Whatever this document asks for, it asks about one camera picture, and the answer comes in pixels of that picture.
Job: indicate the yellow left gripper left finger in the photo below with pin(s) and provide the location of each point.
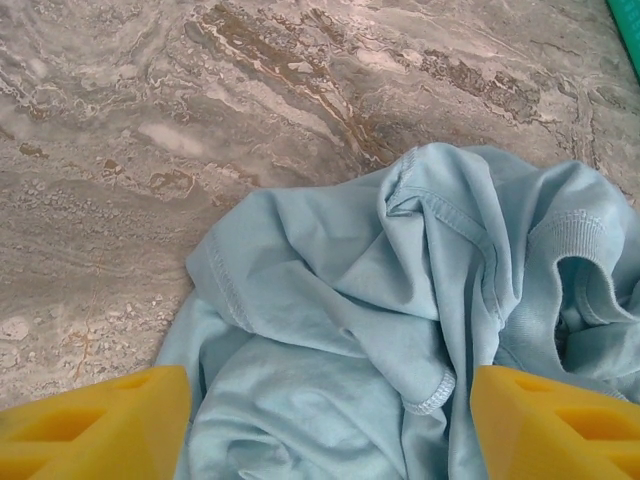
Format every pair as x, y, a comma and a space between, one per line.
100, 430

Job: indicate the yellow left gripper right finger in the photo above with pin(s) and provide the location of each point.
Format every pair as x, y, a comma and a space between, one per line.
550, 435

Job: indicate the light blue t-shirt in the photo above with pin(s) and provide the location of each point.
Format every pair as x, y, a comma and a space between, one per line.
350, 325

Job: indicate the teal plastic basket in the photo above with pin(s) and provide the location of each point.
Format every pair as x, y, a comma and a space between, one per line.
627, 30

